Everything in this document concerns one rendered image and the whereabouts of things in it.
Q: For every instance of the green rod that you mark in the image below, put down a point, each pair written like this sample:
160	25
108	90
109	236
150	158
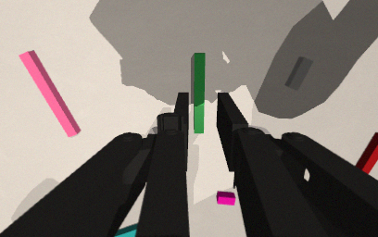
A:
199	91

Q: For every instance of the red rod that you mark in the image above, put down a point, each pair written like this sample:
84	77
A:
370	155

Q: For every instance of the turquoise rod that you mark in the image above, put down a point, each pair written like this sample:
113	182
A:
127	232

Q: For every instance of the grey rectangular block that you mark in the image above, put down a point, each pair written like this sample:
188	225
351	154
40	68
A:
299	73

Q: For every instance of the magenta rod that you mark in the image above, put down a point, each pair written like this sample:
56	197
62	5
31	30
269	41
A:
225	198

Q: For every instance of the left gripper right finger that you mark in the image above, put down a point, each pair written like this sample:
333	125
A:
271	193

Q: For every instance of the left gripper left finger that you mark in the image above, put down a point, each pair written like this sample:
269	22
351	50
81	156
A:
94	200

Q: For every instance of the pink rod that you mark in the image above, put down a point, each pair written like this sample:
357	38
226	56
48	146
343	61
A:
35	67

